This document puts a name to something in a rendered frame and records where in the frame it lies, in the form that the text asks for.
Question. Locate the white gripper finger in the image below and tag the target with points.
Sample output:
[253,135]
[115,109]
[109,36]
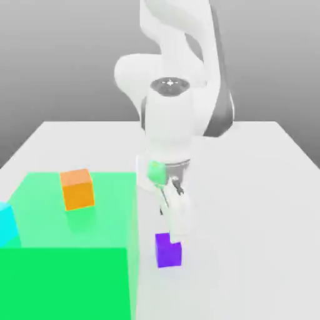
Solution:
[176,238]

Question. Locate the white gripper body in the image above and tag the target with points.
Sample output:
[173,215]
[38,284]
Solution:
[178,215]

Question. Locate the small purple cube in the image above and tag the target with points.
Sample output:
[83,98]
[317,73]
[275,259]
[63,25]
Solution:
[167,255]

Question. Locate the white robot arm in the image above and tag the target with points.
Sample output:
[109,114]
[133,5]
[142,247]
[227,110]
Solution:
[170,120]

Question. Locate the small orange cube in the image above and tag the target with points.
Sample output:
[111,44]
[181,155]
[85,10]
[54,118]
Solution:
[78,195]

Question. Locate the small cyan cube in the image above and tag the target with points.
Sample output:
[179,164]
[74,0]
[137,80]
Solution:
[7,225]

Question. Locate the large green box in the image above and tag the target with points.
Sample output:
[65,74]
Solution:
[62,275]

